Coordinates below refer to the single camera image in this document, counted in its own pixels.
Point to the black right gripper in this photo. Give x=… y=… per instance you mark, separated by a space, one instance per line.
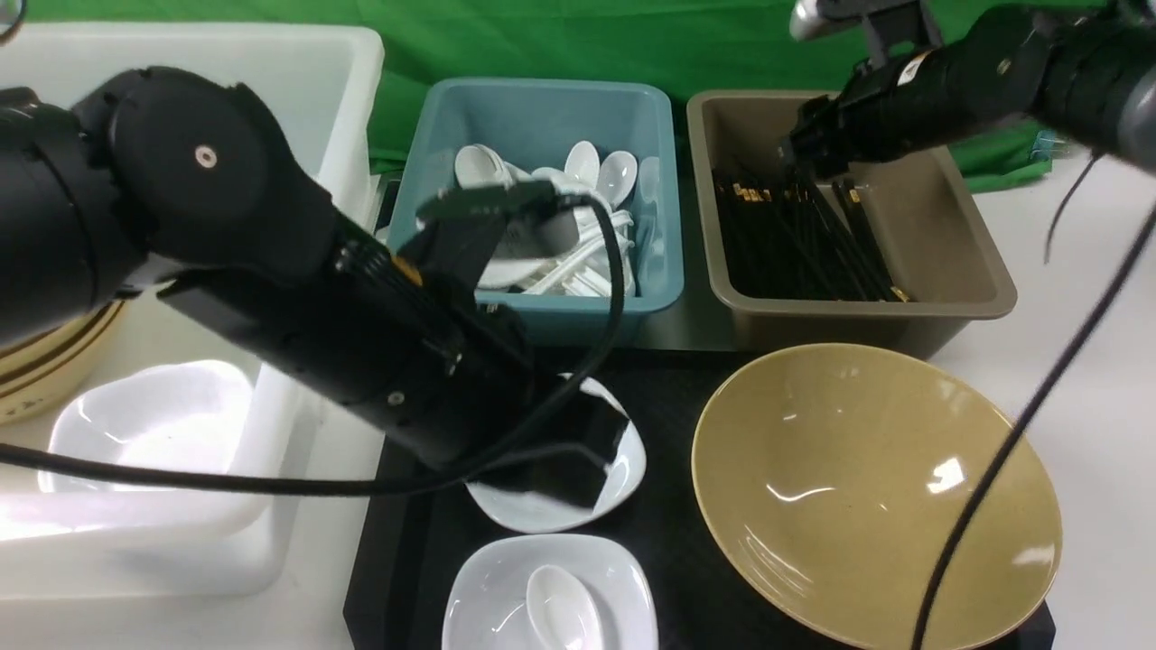
x=833 y=133

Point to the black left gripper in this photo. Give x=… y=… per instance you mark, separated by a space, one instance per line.
x=398 y=340

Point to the white square dish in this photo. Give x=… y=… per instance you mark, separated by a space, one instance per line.
x=623 y=469
x=487 y=605

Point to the white soup spoon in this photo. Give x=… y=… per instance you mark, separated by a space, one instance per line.
x=561 y=610

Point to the large tan noodle bowl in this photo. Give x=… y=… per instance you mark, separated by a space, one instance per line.
x=830 y=476

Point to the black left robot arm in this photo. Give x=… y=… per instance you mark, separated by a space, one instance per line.
x=163 y=179

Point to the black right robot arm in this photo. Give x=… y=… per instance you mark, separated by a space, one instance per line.
x=1085 y=72

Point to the brown plastic bin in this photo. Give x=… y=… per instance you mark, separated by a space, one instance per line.
x=932 y=236

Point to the green cloth backdrop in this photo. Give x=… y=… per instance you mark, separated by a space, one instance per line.
x=680 y=47

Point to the pile of black chopsticks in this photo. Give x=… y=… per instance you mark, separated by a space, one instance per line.
x=786 y=239

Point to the black plastic serving tray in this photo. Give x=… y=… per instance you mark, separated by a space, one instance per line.
x=411 y=548

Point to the blue binder clip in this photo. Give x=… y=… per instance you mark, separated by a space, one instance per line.
x=1049 y=146

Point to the teal plastic bin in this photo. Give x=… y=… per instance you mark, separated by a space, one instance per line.
x=535 y=122

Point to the white dish in tub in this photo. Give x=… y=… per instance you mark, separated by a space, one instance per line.
x=170 y=417

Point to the pile of white soup spoons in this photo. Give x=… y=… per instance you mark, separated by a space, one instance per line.
x=584 y=271

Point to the large white plastic tub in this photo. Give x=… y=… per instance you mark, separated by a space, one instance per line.
x=65 y=541

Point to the stacked tan bowls in tub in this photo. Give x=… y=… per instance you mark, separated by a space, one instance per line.
x=57 y=377

